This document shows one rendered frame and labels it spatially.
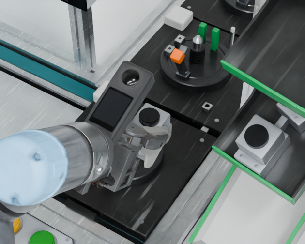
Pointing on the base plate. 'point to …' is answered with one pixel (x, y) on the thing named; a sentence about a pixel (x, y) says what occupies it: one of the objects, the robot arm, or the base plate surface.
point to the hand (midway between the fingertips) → (151, 121)
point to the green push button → (42, 238)
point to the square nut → (206, 107)
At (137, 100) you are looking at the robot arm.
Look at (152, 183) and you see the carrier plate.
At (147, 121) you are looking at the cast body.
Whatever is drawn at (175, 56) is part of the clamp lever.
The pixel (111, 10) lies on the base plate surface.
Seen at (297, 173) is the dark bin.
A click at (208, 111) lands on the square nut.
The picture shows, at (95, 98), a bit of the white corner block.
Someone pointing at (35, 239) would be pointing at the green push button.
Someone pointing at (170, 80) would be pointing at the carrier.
